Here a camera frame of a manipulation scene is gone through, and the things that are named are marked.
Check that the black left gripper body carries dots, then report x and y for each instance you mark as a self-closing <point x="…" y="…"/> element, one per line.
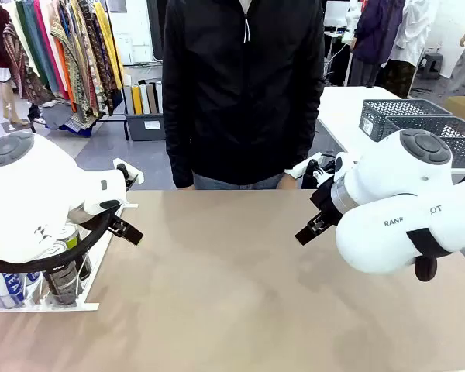
<point x="110" y="204"/>

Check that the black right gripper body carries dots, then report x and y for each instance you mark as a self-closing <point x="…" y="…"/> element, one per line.
<point x="325" y="201"/>

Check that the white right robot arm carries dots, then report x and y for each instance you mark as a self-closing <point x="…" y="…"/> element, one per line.
<point x="372" y="240"/>

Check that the person's right forearm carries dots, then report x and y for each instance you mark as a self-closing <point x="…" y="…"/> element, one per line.
<point x="176" y="147"/>

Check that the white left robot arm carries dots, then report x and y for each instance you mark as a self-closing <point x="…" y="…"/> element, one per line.
<point x="31" y="193"/>

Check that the person's left forearm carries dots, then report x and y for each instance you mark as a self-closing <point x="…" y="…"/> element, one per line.
<point x="308" y="131"/>

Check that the white can dispenser rack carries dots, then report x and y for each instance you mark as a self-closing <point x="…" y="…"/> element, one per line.
<point x="62" y="307"/>

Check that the person's left hand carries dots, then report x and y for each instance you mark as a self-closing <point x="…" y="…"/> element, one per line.
<point x="287" y="182"/>

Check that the person's right hand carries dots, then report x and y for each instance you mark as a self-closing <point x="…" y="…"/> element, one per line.
<point x="186" y="188"/>

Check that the grey storage bin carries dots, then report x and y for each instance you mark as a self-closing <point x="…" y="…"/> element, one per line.
<point x="145" y="128"/>

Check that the white side table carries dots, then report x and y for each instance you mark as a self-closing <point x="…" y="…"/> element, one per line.
<point x="341" y="112"/>

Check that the pile of folded fabrics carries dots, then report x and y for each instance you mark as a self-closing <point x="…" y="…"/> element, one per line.
<point x="62" y="118"/>

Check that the grey fabric roll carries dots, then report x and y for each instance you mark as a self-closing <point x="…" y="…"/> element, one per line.
<point x="128" y="100"/>

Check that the yellow fabric roll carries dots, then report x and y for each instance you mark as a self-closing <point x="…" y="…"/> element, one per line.
<point x="137" y="100"/>

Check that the white fabric roll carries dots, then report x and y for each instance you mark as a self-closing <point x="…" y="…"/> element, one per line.
<point x="144" y="100"/>
<point x="159" y="97"/>

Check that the brown fabric roll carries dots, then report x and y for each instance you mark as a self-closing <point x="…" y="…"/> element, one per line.
<point x="152" y="98"/>

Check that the person in black jacket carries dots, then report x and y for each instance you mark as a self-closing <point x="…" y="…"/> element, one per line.
<point x="240" y="97"/>

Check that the rack of colourful garments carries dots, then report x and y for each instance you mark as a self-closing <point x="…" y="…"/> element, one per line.
<point x="73" y="50"/>

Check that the grey plastic stool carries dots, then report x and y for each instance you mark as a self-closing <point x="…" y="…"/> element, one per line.
<point x="431" y="64"/>

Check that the mannequin in purple coat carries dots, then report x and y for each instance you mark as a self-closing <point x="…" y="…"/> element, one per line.
<point x="376" y="35"/>

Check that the white partition board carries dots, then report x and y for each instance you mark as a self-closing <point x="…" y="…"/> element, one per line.
<point x="135" y="27"/>

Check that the mannequin in white coat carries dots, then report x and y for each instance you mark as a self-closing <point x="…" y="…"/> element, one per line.
<point x="414" y="31"/>

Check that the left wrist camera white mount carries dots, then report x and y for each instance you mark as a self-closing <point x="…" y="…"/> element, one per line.
<point x="133" y="176"/>

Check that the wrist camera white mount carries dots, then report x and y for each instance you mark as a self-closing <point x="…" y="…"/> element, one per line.
<point x="300" y="166"/>
<point x="133" y="176"/>

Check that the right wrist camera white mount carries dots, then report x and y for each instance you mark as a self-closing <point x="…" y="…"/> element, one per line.
<point x="300" y="166"/>

